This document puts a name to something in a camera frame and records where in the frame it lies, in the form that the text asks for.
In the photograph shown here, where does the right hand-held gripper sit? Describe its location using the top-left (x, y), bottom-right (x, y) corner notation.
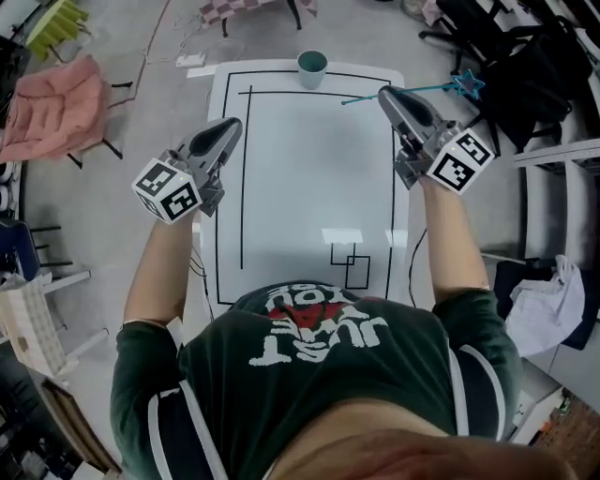
top-left (377, 85), bottom-right (497, 196)

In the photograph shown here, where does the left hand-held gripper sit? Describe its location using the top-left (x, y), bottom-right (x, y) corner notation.
top-left (130, 116), bottom-right (244, 226)

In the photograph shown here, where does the teal star wand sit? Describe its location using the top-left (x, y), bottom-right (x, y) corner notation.
top-left (340, 68), bottom-right (487, 107)

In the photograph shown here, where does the teal cup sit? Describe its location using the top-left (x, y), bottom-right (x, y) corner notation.
top-left (296, 50), bottom-right (329, 90)

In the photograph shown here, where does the person's left forearm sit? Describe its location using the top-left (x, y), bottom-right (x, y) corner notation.
top-left (122, 217), bottom-right (196, 324)

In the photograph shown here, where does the person's right forearm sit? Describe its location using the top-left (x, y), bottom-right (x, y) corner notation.
top-left (416, 180), bottom-right (493, 313)

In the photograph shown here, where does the white table with black lines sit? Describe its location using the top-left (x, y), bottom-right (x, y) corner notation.
top-left (205, 59), bottom-right (413, 320)

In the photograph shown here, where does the black office chair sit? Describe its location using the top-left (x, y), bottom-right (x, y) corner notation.
top-left (418, 0), bottom-right (594, 156)

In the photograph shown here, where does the pink checked covered table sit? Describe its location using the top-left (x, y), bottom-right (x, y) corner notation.
top-left (199, 0), bottom-right (320, 32)

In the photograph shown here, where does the pink folding chair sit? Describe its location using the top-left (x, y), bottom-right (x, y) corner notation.
top-left (0, 54), bottom-right (135, 170)

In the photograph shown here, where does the black bag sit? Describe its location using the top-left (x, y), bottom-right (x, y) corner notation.
top-left (494, 260), bottom-right (600, 352)

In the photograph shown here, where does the yellow-green stool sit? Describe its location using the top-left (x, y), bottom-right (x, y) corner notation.
top-left (25, 0), bottom-right (90, 62)

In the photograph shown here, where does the blue chair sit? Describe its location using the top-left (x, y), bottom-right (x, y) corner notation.
top-left (0, 217), bottom-right (74, 282)

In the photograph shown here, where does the white checked cloth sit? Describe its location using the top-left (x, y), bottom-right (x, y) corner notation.
top-left (504, 254), bottom-right (587, 357)

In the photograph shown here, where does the beige checked covered table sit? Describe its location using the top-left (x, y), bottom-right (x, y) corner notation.
top-left (0, 269), bottom-right (109, 381)

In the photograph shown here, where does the person's green printed t-shirt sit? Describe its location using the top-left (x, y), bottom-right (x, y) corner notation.
top-left (110, 280), bottom-right (524, 480)

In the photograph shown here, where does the dark wooden board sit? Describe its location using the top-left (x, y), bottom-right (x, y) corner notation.
top-left (41, 379), bottom-right (123, 474)

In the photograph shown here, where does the white drawer cabinet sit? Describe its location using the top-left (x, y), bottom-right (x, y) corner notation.
top-left (508, 360), bottom-right (568, 444)

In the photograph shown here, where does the person's face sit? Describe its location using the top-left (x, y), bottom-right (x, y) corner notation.
top-left (269, 402), bottom-right (578, 480)

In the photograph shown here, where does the white shelf frame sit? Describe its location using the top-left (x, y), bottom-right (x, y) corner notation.
top-left (513, 0), bottom-right (600, 263)

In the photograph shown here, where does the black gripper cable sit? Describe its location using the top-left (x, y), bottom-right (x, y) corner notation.
top-left (406, 227), bottom-right (428, 307)

